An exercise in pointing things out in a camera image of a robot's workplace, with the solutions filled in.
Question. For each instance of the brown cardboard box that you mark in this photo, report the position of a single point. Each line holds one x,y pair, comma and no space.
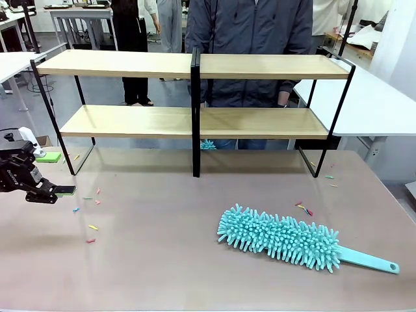
44,140

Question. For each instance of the thin black stand pole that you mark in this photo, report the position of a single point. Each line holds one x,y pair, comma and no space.
347,29

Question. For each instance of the wooden two-tier shelf rack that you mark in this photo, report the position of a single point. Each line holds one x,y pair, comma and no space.
196,146

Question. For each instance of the grey metal table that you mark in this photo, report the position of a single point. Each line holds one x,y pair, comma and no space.
84,13

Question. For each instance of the person in black clothes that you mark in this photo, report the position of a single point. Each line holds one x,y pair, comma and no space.
130,26

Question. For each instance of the person in white coat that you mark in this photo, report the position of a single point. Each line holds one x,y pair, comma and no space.
328,16

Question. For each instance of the large white table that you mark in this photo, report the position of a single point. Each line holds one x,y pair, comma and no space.
373,104

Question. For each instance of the person in grey jacket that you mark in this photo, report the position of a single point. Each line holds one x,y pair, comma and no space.
247,39

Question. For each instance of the black stand with pole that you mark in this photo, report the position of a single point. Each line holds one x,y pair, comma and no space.
31,29

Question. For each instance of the wooden workbench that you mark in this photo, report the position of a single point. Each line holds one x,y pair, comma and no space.
357,49

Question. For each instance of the person's left forearm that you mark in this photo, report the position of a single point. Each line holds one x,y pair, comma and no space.
283,97

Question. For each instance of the light wooden shelf board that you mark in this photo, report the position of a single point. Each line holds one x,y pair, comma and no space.
113,63
130,122
260,123
276,66

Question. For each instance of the black wristwatch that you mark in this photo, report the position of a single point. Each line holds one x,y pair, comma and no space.
282,105

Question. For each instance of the person in light grey trousers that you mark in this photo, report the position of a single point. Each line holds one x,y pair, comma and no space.
170,29

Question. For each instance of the white paper sheet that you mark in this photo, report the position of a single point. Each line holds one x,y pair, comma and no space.
365,35

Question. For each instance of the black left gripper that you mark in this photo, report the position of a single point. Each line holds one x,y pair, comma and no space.
16,169

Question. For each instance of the white table with grey leg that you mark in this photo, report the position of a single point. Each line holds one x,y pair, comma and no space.
16,63

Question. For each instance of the teal chenille duster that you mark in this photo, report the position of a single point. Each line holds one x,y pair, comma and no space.
279,240
208,145

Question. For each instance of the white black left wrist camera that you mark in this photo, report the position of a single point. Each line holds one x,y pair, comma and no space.
26,136

